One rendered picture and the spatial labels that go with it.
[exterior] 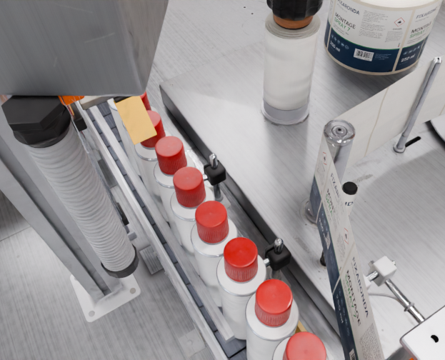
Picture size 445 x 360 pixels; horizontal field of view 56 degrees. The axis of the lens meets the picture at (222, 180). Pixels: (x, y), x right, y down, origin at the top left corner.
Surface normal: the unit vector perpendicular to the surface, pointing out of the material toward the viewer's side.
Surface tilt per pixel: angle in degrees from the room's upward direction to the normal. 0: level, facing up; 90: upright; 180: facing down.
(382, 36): 90
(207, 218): 2
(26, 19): 90
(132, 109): 48
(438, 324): 0
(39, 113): 0
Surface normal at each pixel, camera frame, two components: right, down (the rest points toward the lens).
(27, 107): -0.06, -0.59
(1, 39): -0.07, 0.81
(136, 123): 0.34, 0.11
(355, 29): -0.68, 0.61
